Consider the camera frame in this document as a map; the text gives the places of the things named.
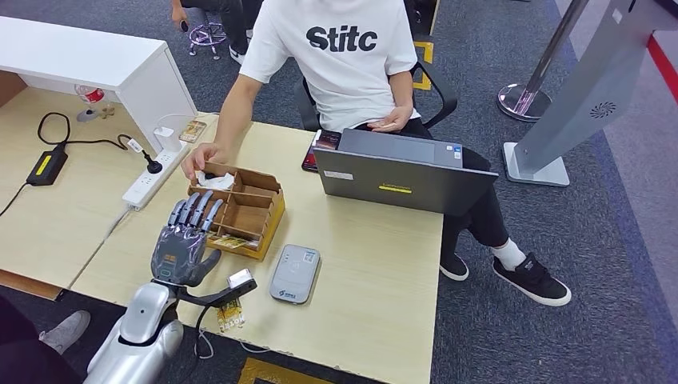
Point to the black sneaker white sole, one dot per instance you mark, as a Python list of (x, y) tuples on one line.
[(532, 281), (454, 269)]

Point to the yellow printed key card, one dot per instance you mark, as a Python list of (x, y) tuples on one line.
[(230, 243), (231, 317)]

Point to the person's left forearm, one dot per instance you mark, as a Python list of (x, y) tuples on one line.
[(402, 90)]

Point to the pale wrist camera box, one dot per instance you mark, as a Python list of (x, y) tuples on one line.
[(241, 280)]

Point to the chrome stanchion pole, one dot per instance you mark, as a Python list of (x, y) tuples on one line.
[(524, 100)]

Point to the white desk shelf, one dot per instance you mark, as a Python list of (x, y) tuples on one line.
[(79, 55)]

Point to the white charger plug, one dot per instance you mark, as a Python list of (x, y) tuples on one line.
[(167, 139)]

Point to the grey kiosk stand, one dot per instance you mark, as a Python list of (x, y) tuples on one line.
[(582, 100)]

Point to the person's right forearm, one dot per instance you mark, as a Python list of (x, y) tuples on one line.
[(235, 111)]

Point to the grey card reader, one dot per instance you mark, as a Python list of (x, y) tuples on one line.
[(295, 274)]

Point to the person's right hand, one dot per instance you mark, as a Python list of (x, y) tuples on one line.
[(204, 154)]

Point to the cardboard compartment box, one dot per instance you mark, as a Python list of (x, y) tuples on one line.
[(251, 214)]

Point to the small wooden figurine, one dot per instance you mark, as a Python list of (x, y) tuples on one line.
[(108, 111)]

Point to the person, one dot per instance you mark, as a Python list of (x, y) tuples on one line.
[(344, 79), (235, 24), (24, 350)]

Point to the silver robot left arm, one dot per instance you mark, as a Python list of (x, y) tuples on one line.
[(140, 328)]

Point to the small grey object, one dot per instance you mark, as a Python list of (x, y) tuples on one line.
[(86, 115)]

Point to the chrome stool base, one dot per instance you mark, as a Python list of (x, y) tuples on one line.
[(209, 36)]

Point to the person's left hand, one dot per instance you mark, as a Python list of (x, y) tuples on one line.
[(397, 119)]

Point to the black smartphone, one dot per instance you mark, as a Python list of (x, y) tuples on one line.
[(312, 156)]

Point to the white crumpled tissue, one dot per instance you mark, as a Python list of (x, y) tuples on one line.
[(220, 182)]

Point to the black office chair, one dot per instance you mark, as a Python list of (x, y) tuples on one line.
[(445, 98)]

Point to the stack of cards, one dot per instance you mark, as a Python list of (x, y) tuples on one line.
[(193, 131)]

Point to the clear bottle red label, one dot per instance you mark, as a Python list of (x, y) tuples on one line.
[(92, 95)]

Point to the black power adapter yellow label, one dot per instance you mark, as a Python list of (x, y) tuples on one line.
[(47, 167)]

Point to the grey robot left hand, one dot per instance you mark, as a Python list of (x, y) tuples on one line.
[(177, 254)]

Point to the grey shoe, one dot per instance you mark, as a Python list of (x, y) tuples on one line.
[(66, 331)]

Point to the white power strip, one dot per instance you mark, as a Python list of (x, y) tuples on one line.
[(151, 180)]

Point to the grey laptop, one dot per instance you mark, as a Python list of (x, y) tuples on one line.
[(402, 183)]

